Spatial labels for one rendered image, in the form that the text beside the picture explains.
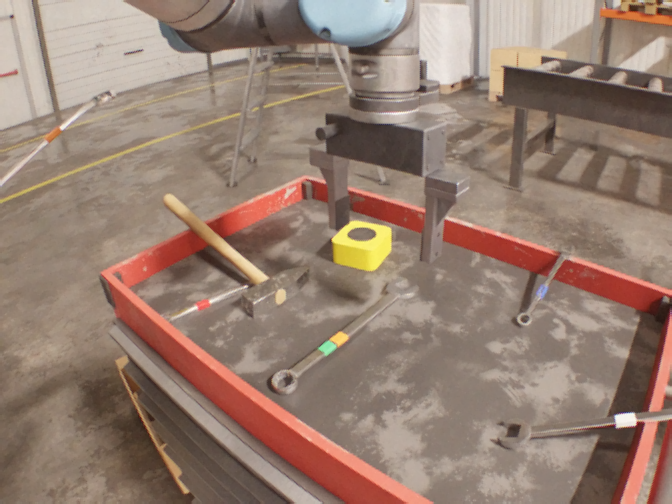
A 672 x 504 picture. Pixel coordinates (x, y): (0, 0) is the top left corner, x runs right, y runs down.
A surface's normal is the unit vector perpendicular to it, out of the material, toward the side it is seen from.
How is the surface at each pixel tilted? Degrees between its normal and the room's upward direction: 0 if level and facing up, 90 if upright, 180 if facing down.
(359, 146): 88
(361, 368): 0
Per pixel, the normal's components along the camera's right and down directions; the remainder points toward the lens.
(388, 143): -0.65, 0.38
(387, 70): 0.02, 0.48
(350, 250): -0.46, 0.46
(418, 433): -0.05, -0.87
